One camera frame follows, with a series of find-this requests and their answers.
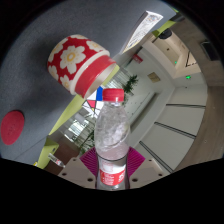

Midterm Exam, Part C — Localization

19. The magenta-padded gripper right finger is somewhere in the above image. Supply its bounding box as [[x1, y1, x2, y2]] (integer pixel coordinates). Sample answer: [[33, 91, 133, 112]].
[[126, 146, 166, 189]]

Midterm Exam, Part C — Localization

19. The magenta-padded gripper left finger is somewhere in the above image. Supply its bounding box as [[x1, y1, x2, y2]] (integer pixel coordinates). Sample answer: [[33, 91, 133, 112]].
[[58, 147, 99, 189]]

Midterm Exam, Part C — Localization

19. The clear red-capped water bottle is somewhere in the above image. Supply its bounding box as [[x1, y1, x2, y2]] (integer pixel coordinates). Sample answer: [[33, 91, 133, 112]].
[[93, 87, 132, 191]]

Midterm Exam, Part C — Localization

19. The brown wooden counter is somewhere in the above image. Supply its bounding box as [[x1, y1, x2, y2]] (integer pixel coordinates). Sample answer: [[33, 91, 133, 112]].
[[44, 133, 82, 176]]

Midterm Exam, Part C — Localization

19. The white cube with coloured triangles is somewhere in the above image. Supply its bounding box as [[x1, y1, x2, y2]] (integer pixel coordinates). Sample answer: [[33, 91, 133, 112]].
[[82, 85, 105, 117]]

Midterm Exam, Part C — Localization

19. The flat round red coaster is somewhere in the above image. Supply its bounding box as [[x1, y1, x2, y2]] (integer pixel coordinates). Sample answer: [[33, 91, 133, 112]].
[[0, 110, 26, 146]]

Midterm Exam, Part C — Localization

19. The red floral mug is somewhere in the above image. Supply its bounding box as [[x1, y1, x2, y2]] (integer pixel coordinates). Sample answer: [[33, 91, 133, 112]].
[[46, 34, 117, 99]]

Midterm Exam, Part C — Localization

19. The red fire extinguisher cabinet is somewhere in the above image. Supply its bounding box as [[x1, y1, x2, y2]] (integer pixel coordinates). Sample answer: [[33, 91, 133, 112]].
[[132, 54, 144, 64]]

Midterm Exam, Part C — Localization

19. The black chair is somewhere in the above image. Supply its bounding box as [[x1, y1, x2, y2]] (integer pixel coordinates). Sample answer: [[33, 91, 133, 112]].
[[159, 29, 173, 40]]

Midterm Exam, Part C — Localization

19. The brown wall plaque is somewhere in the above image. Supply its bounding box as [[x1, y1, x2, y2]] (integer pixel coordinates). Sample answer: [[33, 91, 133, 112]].
[[147, 71, 161, 83]]

